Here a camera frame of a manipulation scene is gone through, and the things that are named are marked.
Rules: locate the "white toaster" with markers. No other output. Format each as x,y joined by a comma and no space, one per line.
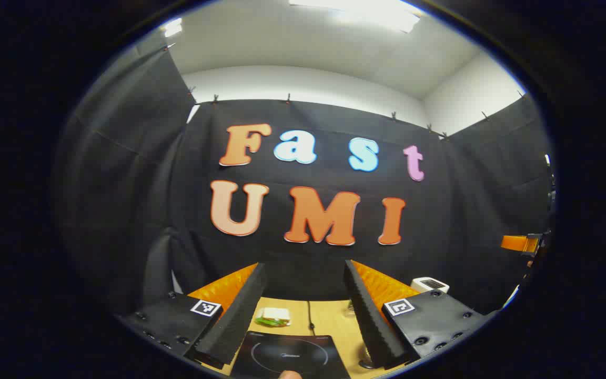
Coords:
429,285

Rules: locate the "ceiling light panel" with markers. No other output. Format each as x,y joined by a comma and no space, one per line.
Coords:
366,10
172,27

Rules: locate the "black induction cooktop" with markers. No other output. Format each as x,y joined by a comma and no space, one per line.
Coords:
287,352

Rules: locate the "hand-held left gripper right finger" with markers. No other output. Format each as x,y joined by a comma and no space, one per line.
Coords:
374,326

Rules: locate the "black backdrop cloth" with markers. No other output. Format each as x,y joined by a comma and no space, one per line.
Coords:
440,237

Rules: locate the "sandwich with lettuce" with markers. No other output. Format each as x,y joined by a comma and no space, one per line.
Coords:
271,317

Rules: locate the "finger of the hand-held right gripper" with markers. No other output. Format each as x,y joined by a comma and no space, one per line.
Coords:
516,243

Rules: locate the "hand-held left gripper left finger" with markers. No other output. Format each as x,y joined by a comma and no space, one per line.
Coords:
234,321

